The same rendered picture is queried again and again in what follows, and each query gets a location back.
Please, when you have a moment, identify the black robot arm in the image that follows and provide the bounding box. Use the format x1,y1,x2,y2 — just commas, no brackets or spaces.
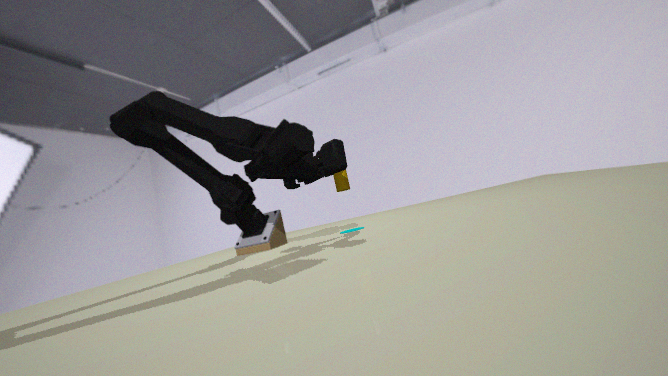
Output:
109,91,314,239

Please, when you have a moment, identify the yellow cylinder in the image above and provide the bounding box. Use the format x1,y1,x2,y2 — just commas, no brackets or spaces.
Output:
333,170,350,192

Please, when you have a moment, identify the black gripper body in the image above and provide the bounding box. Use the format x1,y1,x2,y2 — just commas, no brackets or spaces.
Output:
283,139,347,189

